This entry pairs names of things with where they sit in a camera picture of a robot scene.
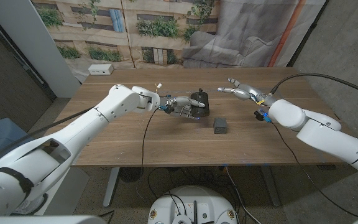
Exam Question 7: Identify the small gray box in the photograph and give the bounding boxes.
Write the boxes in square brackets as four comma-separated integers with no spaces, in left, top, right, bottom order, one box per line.
[213,117,228,134]

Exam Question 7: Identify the white robot torso edge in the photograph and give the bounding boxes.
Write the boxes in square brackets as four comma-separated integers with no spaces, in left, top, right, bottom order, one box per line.
[0,215,107,224]

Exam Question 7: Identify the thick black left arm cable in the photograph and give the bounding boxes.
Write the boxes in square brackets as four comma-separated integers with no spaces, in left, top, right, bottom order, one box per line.
[0,106,95,178]

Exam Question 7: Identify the white floor cable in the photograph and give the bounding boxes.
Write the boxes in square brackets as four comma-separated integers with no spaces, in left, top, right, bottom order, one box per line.
[224,166,254,224]

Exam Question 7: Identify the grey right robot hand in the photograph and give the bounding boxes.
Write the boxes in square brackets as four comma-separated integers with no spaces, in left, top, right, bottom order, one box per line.
[218,78,278,106]

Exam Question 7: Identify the black round floor fan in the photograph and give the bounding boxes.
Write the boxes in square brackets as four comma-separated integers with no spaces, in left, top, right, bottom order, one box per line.
[119,167,145,183]

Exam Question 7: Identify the white pillar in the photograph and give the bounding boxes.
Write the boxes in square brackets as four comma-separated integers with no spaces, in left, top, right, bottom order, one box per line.
[0,0,82,99]

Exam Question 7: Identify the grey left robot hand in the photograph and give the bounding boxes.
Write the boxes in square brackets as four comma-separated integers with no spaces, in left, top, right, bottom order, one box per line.
[159,95,206,120]

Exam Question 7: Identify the printed fabric backdrop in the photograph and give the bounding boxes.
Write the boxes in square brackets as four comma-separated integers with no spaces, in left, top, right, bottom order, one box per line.
[30,0,328,84]

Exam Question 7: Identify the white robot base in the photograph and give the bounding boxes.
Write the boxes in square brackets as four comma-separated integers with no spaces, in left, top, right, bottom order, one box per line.
[147,185,239,224]

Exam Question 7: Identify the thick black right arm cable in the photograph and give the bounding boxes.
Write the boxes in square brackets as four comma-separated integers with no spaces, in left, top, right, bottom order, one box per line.
[270,73,358,100]

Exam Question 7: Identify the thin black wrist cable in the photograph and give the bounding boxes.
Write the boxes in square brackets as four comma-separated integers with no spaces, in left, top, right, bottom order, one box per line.
[270,121,358,218]
[140,107,162,170]

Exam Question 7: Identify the black cylindrical speaker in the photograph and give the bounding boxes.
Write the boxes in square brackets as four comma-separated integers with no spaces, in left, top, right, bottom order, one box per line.
[190,88,211,118]

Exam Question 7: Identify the white power strip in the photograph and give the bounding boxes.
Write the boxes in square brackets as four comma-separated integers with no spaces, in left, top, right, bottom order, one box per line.
[88,63,115,76]

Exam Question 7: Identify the thin black left wrist cable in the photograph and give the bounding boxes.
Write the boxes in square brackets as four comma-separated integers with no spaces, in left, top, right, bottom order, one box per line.
[140,107,162,170]

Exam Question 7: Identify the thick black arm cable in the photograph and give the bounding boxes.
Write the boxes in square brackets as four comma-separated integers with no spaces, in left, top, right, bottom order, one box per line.
[0,106,95,178]
[270,73,358,100]

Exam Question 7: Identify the white table leg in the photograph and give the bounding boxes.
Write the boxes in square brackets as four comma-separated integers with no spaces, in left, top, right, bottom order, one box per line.
[103,167,121,208]

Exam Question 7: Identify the black backdrop stand pole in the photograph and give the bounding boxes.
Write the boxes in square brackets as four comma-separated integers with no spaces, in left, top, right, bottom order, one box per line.
[286,0,331,68]

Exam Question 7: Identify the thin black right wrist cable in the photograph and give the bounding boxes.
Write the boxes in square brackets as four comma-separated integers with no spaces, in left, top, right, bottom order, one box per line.
[270,121,358,218]

